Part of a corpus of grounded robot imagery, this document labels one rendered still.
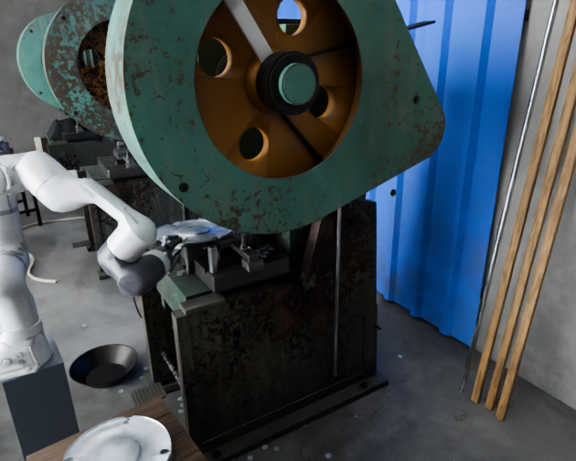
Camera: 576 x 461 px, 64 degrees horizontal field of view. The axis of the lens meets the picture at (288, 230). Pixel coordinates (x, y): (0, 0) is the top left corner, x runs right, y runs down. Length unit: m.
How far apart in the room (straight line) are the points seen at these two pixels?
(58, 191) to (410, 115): 1.05
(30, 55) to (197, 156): 3.51
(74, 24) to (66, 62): 0.20
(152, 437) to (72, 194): 0.72
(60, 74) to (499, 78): 2.17
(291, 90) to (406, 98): 0.46
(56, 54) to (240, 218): 1.85
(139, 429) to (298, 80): 1.08
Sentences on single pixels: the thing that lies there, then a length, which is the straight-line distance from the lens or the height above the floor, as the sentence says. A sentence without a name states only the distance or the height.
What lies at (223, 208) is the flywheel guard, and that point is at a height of 1.03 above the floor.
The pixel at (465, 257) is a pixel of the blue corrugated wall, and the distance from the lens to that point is 2.38.
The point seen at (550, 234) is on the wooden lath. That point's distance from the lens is 1.88.
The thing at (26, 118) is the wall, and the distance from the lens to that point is 8.20.
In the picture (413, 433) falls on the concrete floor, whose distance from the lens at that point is 2.05.
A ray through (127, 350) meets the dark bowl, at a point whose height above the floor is 0.05.
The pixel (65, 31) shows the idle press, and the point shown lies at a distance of 2.89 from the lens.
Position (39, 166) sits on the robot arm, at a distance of 1.40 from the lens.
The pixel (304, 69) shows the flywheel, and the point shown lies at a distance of 1.21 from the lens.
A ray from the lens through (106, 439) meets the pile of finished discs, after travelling 1.55.
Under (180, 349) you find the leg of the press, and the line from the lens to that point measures 1.61.
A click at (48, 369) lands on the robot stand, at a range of 1.77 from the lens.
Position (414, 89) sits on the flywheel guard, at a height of 1.29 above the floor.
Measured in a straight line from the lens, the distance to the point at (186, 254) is 1.71.
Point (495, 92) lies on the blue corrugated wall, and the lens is 2.18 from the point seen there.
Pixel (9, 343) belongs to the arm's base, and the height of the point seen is 0.56.
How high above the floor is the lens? 1.41
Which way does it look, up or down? 21 degrees down
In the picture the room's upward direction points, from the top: 1 degrees counter-clockwise
